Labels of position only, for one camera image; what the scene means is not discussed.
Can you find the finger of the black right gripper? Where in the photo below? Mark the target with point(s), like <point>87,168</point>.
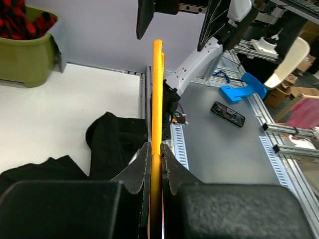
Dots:
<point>146,9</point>
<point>214,22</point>

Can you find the green plastic basket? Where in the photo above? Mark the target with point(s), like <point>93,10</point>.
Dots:
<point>28,61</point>

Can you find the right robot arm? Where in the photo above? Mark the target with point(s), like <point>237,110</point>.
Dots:
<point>241,13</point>

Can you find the yellow hanger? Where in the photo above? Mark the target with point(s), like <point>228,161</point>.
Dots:
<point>155,197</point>

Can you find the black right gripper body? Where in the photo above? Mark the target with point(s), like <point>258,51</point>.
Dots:
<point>173,7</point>

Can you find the cardboard boxes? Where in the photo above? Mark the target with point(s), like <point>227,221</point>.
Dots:
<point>310,34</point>

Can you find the red black plaid shirt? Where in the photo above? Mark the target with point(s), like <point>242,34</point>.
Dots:
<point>16,25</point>

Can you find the blue plastic part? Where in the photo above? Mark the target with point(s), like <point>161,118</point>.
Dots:
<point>253,85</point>

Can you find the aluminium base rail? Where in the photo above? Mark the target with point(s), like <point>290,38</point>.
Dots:
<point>144,91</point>

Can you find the cream plastic chair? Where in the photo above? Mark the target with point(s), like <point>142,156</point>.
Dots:
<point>298,51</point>

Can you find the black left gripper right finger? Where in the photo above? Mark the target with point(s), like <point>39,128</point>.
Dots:
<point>197,210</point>

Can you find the black smartphone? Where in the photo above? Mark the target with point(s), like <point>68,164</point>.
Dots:
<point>228,114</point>

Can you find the white slotted cable duct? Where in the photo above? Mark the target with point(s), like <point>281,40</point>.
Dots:
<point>179,145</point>

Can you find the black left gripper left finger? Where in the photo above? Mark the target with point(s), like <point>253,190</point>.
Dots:
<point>115,209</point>

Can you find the grey button shirt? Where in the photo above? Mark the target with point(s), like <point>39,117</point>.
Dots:
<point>60,37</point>

